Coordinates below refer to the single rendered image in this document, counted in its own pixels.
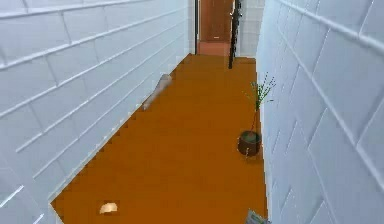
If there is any house plant in brown pot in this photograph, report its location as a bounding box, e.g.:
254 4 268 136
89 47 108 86
237 71 277 159

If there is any dark open room door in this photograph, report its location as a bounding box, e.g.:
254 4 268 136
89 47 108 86
227 0 243 70

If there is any grey green flat object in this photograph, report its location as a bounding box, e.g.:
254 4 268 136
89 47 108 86
245 209 270 224

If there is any brown wooden door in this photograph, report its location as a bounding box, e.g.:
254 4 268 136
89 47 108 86
199 0 234 44

